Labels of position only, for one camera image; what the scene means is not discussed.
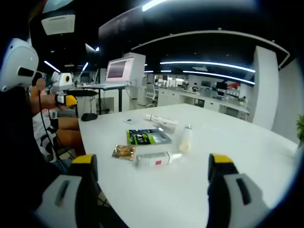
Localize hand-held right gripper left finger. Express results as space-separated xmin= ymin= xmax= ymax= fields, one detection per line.
xmin=35 ymin=153 xmax=99 ymax=228

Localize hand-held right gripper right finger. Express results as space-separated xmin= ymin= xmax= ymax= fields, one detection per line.
xmin=208 ymin=153 xmax=274 ymax=228

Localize gold skincare sachet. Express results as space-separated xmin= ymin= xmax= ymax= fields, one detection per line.
xmin=112 ymin=144 xmax=136 ymax=161

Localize green black skincare sachet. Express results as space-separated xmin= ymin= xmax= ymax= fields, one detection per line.
xmin=126 ymin=128 xmax=173 ymax=146

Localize white skincare tube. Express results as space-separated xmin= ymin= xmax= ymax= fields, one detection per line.
xmin=145 ymin=113 xmax=179 ymax=126

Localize white skincare spray bottle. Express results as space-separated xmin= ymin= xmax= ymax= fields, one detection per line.
xmin=152 ymin=122 xmax=177 ymax=134
xmin=134 ymin=151 xmax=183 ymax=168

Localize person's left hand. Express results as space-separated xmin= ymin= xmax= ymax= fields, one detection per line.
xmin=40 ymin=91 xmax=58 ymax=109

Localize grey cushioned chair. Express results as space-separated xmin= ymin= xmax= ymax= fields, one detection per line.
xmin=57 ymin=108 xmax=77 ymax=118

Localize person's left leg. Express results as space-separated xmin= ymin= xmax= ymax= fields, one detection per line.
xmin=57 ymin=117 xmax=80 ymax=131

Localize person's leg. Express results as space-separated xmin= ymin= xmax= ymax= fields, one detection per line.
xmin=57 ymin=129 xmax=86 ymax=157
xmin=57 ymin=117 xmax=80 ymax=131

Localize black soft case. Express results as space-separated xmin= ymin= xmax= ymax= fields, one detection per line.
xmin=81 ymin=113 xmax=98 ymax=122

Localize person's right leg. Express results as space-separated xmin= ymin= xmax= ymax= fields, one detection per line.
xmin=57 ymin=129 xmax=86 ymax=157

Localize white worn device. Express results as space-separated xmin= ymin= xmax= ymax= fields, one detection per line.
xmin=0 ymin=38 xmax=40 ymax=93

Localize person's patterned shorts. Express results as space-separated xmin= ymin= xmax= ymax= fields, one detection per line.
xmin=32 ymin=110 xmax=61 ymax=163

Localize ceiling air conditioner unit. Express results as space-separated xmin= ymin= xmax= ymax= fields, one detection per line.
xmin=40 ymin=14 xmax=76 ymax=36

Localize person in dark shirt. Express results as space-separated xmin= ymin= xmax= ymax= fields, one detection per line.
xmin=0 ymin=87 xmax=72 ymax=228

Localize white office chair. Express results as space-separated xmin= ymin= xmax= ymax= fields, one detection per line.
xmin=144 ymin=84 xmax=157 ymax=107

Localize potted green plant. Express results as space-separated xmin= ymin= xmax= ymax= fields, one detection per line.
xmin=295 ymin=114 xmax=304 ymax=148

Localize white lab counter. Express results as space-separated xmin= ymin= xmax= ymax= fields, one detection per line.
xmin=156 ymin=87 xmax=250 ymax=119

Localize long ceiling light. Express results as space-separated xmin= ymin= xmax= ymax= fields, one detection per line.
xmin=142 ymin=0 xmax=167 ymax=12

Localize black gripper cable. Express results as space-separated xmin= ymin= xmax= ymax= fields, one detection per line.
xmin=37 ymin=89 xmax=74 ymax=160

